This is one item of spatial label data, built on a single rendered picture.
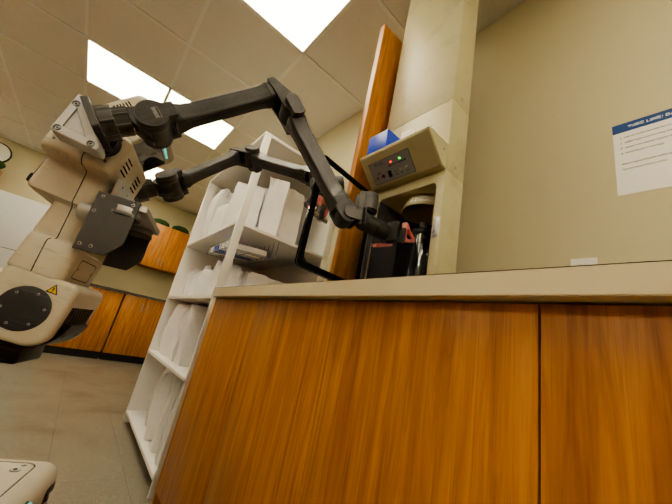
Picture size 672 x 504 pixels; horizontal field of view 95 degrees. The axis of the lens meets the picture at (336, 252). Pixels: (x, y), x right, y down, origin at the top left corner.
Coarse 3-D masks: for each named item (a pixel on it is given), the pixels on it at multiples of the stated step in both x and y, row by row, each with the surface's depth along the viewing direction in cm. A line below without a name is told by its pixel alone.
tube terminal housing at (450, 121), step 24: (432, 120) 115; (456, 120) 110; (456, 144) 108; (456, 168) 106; (384, 192) 122; (408, 192) 113; (432, 192) 110; (456, 192) 105; (456, 216) 103; (432, 240) 96; (456, 240) 101; (432, 264) 93
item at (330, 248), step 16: (336, 176) 108; (320, 192) 102; (352, 192) 114; (304, 224) 96; (320, 224) 101; (320, 240) 100; (336, 240) 106; (352, 240) 112; (304, 256) 95; (320, 256) 100; (336, 256) 105; (352, 256) 112; (336, 272) 105; (352, 272) 111
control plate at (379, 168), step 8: (400, 152) 109; (408, 152) 107; (384, 160) 115; (392, 160) 112; (400, 160) 110; (408, 160) 108; (376, 168) 119; (384, 168) 116; (392, 168) 114; (408, 168) 109; (376, 176) 120; (392, 176) 115; (400, 176) 113; (376, 184) 122
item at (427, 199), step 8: (408, 200) 115; (416, 200) 110; (424, 200) 109; (432, 200) 109; (408, 208) 121; (416, 208) 123; (408, 216) 122; (416, 216) 123; (424, 216) 123; (432, 216) 122
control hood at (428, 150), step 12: (420, 132) 101; (432, 132) 99; (396, 144) 109; (408, 144) 106; (420, 144) 103; (432, 144) 100; (444, 144) 103; (372, 156) 118; (384, 156) 114; (420, 156) 104; (432, 156) 102; (444, 156) 102; (420, 168) 106; (432, 168) 104; (444, 168) 102; (372, 180) 122; (396, 180) 115; (408, 180) 113
